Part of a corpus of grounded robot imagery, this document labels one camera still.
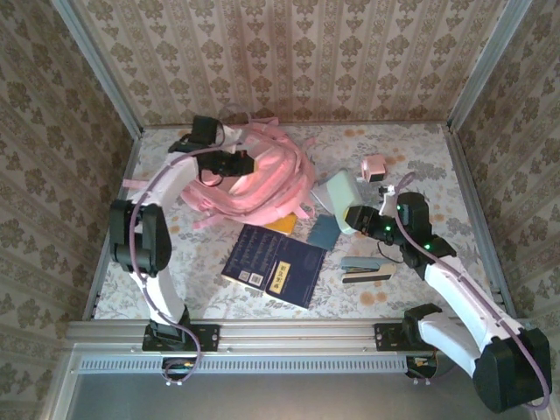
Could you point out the pale green pencil case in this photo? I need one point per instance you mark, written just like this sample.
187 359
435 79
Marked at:
345 192

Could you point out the pink backpack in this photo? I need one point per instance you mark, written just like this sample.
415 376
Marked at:
271 184

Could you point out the teal notebook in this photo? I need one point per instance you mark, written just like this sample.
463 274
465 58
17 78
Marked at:
323 233

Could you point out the grey and cream stapler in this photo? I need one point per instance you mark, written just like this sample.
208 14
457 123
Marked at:
363 267

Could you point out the small pink box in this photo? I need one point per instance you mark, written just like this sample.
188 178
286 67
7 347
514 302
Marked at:
373 168

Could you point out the navy book with yellow label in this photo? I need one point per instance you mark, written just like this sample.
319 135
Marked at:
302 271

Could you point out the navy book with barcode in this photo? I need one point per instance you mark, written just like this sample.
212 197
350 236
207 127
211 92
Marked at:
249 254

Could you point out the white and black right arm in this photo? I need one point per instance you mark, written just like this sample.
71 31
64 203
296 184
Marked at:
472 297

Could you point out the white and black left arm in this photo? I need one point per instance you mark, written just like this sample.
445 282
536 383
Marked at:
164 293

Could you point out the black wiring box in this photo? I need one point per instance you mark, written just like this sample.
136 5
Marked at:
420 366

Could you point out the steel sheet panel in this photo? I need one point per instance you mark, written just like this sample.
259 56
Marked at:
284 398

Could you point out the aluminium table side rail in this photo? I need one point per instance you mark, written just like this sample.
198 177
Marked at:
135 149
480 219

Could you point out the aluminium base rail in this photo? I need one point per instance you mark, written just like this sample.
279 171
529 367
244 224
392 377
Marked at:
297 334

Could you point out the aluminium frame post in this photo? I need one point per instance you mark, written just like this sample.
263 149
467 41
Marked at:
487 65
101 65

